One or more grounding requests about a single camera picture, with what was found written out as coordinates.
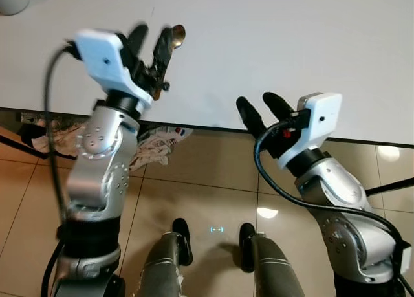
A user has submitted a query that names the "white printed crumpled cloth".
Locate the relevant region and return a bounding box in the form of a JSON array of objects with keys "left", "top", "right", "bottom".
[{"left": 131, "top": 126, "right": 194, "bottom": 173}]

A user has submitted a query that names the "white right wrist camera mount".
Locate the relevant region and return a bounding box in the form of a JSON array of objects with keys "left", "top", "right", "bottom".
[{"left": 278, "top": 92, "right": 342, "bottom": 168}]

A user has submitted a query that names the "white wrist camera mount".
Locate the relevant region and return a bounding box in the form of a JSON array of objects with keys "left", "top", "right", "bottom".
[
  {"left": 278, "top": 92, "right": 342, "bottom": 168},
  {"left": 72, "top": 28, "right": 156, "bottom": 113}
]

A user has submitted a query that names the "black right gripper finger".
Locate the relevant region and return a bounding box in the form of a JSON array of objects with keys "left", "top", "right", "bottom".
[
  {"left": 263, "top": 92, "right": 295, "bottom": 120},
  {"left": 236, "top": 96, "right": 267, "bottom": 139}
]

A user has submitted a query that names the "black table leg bar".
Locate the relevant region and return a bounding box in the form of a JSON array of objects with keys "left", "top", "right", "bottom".
[
  {"left": 365, "top": 177, "right": 414, "bottom": 196},
  {"left": 0, "top": 134, "right": 56, "bottom": 160}
]

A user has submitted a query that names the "grey robot leg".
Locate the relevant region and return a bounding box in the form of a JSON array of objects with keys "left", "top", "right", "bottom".
[
  {"left": 133, "top": 218, "right": 193, "bottom": 297},
  {"left": 239, "top": 223, "right": 306, "bottom": 297}
]

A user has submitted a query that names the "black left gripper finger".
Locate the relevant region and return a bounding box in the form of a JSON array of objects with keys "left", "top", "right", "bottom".
[
  {"left": 153, "top": 28, "right": 175, "bottom": 78},
  {"left": 126, "top": 24, "right": 149, "bottom": 55}
]

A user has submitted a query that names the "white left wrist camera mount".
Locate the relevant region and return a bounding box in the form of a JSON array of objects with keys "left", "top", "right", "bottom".
[{"left": 72, "top": 28, "right": 156, "bottom": 113}]

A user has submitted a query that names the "grey left robot leg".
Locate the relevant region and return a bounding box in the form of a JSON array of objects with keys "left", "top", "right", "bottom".
[{"left": 133, "top": 218, "right": 193, "bottom": 297}]

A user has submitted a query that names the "gold metal spoon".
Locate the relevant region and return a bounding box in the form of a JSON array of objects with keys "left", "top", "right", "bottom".
[{"left": 152, "top": 24, "right": 187, "bottom": 101}]

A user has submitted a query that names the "grey right robot leg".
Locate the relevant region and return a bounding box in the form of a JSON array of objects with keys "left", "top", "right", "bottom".
[{"left": 239, "top": 223, "right": 306, "bottom": 297}]

